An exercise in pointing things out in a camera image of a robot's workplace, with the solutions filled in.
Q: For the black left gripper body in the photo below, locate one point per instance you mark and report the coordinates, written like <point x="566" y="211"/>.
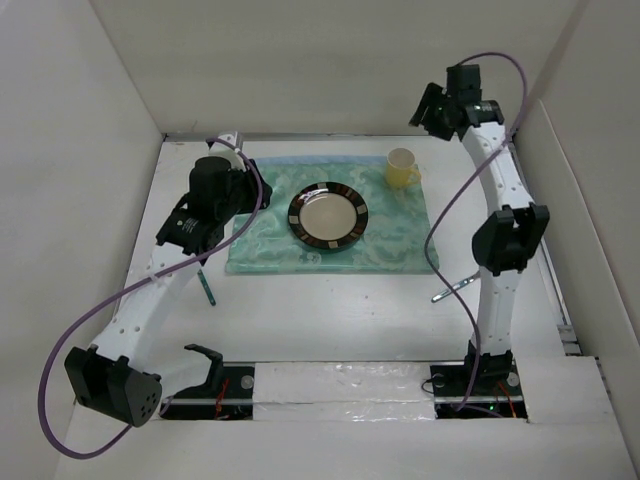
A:
<point x="244" y="193"/>

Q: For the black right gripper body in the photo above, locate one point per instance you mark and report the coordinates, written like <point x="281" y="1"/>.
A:
<point x="436" y="118"/>

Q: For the yellow ceramic mug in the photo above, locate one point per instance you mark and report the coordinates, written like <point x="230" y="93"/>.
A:
<point x="401" y="169"/>

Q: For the dark rimmed cream plate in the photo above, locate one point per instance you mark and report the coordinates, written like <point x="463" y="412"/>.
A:
<point x="328" y="216"/>

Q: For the green handled silver fork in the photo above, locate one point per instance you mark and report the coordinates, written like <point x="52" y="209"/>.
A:
<point x="455" y="287"/>

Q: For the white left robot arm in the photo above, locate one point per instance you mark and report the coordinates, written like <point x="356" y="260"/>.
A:
<point x="113" y="376"/>

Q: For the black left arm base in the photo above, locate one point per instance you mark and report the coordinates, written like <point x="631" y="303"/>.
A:
<point x="231" y="399"/>

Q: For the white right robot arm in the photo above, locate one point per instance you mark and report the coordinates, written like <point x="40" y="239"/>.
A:
<point x="503" y="245"/>

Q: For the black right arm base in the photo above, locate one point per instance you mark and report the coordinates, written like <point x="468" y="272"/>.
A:
<point x="491" y="396"/>

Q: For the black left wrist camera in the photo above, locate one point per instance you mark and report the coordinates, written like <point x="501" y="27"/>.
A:
<point x="209" y="187"/>

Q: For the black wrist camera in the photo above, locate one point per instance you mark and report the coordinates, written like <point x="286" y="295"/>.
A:
<point x="464" y="83"/>
<point x="209" y="187"/>

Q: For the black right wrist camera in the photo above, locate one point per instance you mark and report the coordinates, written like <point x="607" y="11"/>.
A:
<point x="464" y="83"/>

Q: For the green handled steak knife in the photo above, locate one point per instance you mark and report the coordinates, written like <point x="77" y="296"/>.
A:
<point x="206" y="287"/>

